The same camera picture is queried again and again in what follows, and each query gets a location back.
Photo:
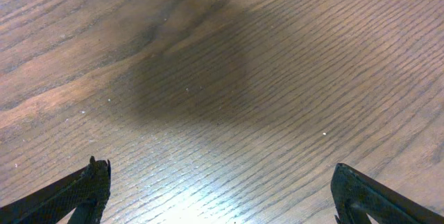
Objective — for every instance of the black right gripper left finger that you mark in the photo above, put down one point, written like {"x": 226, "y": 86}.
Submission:
{"x": 83, "y": 194}

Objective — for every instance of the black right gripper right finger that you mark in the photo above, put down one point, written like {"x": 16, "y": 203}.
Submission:
{"x": 359, "y": 198}

